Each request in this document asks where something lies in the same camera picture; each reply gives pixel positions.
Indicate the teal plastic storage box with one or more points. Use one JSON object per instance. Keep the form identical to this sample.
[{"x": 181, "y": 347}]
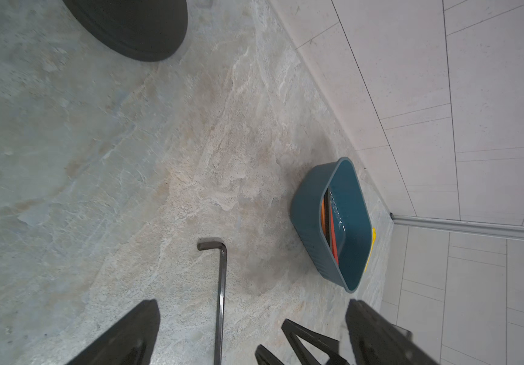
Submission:
[{"x": 336, "y": 181}]

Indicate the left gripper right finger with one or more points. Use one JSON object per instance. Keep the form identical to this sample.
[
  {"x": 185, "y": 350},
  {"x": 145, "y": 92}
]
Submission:
[{"x": 376, "y": 341}]

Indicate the red handled hex key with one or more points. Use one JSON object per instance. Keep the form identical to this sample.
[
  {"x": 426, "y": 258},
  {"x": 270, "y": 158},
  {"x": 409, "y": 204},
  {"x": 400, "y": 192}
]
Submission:
[{"x": 332, "y": 234}]

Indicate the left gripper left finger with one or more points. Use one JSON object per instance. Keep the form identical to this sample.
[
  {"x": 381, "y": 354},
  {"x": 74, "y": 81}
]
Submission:
[{"x": 131, "y": 340}]

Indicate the yellow plastic triangle holder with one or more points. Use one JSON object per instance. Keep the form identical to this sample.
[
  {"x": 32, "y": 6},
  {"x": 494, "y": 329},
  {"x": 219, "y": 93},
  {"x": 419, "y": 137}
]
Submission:
[{"x": 373, "y": 240}]

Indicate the glass-top tube on black stand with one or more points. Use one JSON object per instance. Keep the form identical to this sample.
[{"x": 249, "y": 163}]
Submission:
[{"x": 147, "y": 31}]

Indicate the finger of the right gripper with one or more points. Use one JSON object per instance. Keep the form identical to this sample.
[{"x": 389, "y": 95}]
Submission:
[
  {"x": 264, "y": 357},
  {"x": 296, "y": 333}
]

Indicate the long black hex key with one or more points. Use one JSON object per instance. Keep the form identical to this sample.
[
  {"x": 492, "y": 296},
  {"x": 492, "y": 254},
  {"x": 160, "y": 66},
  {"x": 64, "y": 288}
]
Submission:
[{"x": 221, "y": 288}]

